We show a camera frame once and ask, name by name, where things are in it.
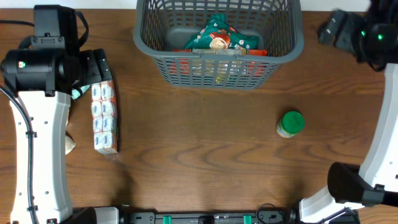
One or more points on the green lid jar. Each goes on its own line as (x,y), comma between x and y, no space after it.
(290,124)

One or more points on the red spaghetti pasta packet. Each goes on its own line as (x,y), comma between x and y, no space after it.
(217,52)

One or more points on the green Nescafe coffee bag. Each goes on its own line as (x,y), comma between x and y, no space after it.
(218,34)

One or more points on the beige paper bag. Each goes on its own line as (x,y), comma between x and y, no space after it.
(69,142)

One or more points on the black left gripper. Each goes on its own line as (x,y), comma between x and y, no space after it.
(94,74)

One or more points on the grey plastic basket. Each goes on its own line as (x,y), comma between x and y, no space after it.
(164,27)

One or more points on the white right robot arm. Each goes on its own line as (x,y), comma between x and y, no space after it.
(372,39)

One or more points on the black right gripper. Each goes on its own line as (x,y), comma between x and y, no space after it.
(337,30)

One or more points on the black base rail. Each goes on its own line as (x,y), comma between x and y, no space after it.
(265,214)

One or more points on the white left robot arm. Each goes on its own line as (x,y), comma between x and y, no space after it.
(39,78)

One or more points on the Kleenex tissue multipack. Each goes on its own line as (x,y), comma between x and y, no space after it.
(104,110)

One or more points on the teal wet wipes pack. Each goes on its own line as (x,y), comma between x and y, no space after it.
(79,92)

